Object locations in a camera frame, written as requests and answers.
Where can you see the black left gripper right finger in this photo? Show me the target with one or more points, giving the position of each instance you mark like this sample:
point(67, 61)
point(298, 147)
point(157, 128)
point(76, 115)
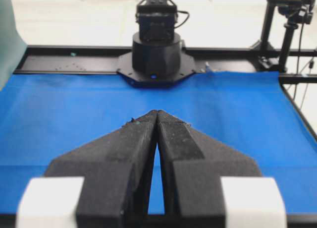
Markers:
point(192, 164)

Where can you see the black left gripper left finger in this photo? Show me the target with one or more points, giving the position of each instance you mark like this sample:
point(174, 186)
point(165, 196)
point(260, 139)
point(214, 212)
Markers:
point(117, 171)

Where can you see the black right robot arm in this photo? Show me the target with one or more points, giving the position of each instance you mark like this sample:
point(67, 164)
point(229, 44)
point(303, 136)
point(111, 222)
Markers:
point(157, 58)

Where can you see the teal sheet at left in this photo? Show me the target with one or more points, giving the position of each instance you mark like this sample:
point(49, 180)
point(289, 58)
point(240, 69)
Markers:
point(12, 46)

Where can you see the black aluminium table frame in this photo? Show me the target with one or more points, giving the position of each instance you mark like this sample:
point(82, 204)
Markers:
point(113, 60)

